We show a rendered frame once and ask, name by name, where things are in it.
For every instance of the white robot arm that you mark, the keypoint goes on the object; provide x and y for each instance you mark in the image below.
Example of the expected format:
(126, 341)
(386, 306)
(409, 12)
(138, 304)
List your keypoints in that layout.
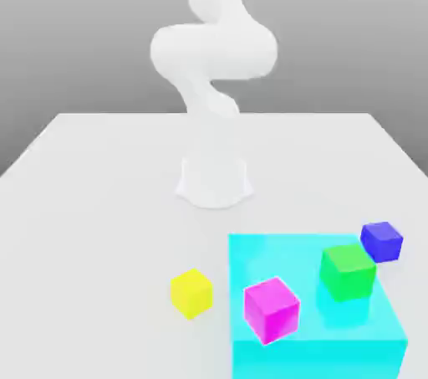
(214, 51)

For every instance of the small yellow cube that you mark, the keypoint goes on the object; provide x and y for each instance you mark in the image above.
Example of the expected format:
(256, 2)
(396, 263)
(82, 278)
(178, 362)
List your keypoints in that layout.
(191, 293)

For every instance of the small magenta cube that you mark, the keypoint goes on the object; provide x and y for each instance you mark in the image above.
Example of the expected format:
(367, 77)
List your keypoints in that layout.
(271, 310)

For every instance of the small green cube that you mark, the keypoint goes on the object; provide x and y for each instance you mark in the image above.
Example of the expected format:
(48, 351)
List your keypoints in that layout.
(347, 273)

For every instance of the small blue cube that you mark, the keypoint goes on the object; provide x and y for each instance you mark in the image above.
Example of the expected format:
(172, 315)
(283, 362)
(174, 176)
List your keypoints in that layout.
(383, 241)

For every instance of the large cyan box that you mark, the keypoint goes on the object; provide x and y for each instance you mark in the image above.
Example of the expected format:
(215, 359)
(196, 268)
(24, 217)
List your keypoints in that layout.
(334, 355)

